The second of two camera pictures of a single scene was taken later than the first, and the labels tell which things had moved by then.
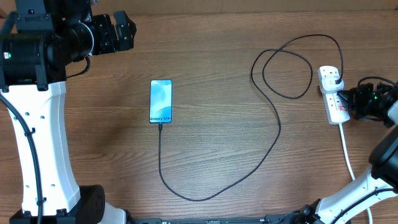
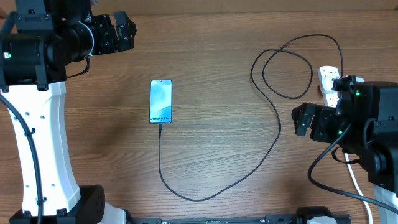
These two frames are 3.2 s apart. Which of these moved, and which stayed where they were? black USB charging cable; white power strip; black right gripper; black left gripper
Moved: black right gripper
Stayed: black left gripper; white power strip; black USB charging cable
